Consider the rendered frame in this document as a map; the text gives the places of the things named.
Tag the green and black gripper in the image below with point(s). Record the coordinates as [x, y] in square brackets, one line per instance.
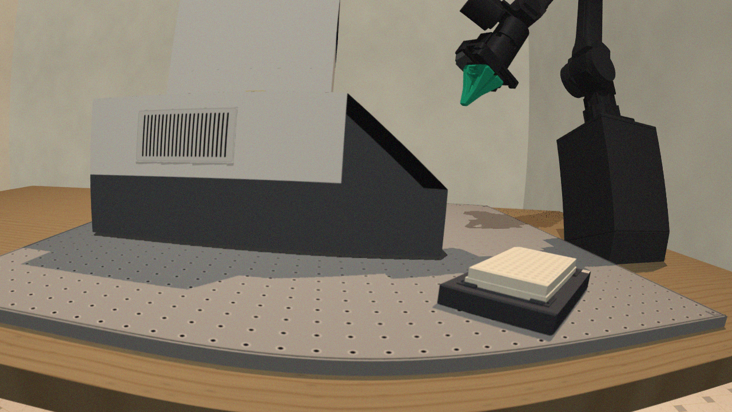
[488, 70]

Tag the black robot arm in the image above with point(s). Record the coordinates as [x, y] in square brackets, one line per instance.
[589, 73]

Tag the white well plate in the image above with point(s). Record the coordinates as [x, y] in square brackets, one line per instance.
[523, 273]

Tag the white thermal cycler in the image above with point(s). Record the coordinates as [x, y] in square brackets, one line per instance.
[293, 167]

